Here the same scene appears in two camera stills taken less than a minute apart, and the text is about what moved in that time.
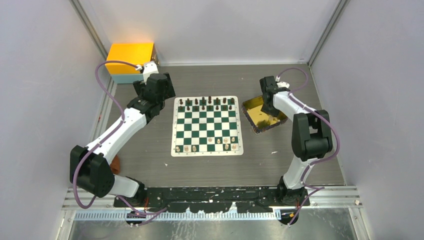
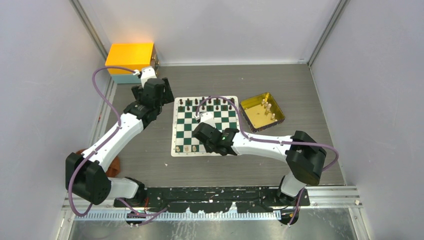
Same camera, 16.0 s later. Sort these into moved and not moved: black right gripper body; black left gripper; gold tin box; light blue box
Moved: black right gripper body
Not moved: gold tin box; light blue box; black left gripper
